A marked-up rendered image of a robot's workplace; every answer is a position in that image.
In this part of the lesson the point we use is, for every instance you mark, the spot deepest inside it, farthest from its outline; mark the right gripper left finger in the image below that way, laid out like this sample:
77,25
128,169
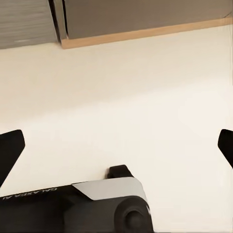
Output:
12,145

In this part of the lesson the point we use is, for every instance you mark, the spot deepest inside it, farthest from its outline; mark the cabinet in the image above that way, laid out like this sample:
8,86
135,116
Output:
88,18

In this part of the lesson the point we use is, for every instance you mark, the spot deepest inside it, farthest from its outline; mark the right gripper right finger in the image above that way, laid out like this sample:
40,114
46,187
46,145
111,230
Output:
225,144

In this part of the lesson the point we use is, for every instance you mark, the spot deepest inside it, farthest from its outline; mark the dishwasher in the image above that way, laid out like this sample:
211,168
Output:
25,23

